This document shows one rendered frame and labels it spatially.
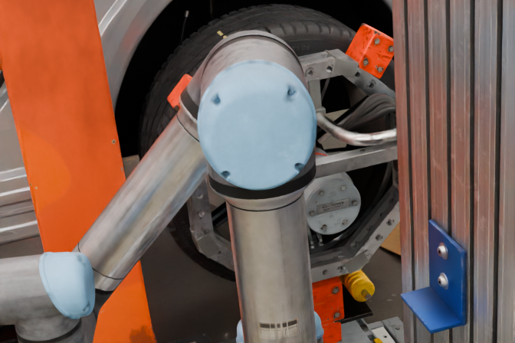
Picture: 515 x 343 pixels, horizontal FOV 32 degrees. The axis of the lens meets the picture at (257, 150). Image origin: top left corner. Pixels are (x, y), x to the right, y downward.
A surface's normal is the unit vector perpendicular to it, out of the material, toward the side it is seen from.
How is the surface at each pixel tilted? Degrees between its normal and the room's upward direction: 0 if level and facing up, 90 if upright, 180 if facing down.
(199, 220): 90
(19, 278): 39
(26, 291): 60
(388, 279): 0
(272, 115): 83
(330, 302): 90
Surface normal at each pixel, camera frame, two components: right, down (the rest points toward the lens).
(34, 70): 0.30, 0.37
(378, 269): -0.10, -0.90
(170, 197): 0.28, 0.56
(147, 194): -0.29, 0.16
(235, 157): 0.04, 0.29
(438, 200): -0.95, 0.21
